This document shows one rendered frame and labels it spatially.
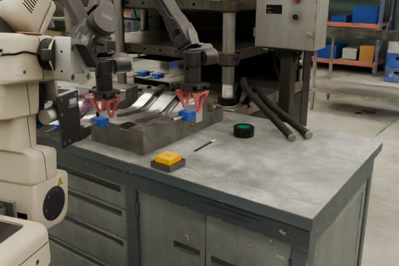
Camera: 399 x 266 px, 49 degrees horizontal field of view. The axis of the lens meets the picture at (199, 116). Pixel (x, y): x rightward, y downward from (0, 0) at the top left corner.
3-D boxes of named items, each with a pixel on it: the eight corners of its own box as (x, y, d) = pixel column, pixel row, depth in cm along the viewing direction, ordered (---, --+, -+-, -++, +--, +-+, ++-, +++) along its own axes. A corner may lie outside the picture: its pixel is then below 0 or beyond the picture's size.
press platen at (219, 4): (238, 43, 198) (239, -1, 193) (58, 28, 270) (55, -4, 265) (308, 29, 263) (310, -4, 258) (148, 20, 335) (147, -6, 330)
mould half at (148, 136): (143, 155, 148) (142, 117, 144) (91, 140, 162) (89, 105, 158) (222, 120, 187) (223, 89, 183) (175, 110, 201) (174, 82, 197)
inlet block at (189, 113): (178, 129, 140) (179, 112, 139) (166, 126, 143) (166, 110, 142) (202, 120, 151) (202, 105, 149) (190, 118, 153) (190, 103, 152)
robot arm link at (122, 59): (86, 51, 156) (93, 38, 150) (116, 48, 163) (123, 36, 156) (97, 81, 154) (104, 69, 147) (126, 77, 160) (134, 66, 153)
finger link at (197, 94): (192, 108, 153) (192, 82, 150) (209, 111, 149) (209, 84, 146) (180, 111, 148) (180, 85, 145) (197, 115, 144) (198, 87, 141)
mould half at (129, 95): (78, 141, 161) (76, 113, 158) (20, 134, 169) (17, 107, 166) (138, 107, 206) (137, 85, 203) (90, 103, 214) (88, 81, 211)
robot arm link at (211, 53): (171, 39, 147) (186, 28, 141) (195, 37, 155) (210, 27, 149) (182, 72, 146) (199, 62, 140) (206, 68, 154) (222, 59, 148)
